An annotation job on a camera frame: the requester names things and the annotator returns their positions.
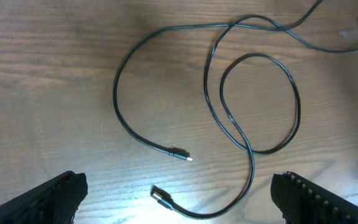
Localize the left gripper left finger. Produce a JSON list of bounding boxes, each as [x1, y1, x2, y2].
[[0, 170, 88, 224]]

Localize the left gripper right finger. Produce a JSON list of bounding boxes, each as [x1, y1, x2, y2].
[[270, 171, 358, 224]]

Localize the black USB cable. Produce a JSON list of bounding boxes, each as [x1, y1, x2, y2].
[[112, 0, 358, 221]]

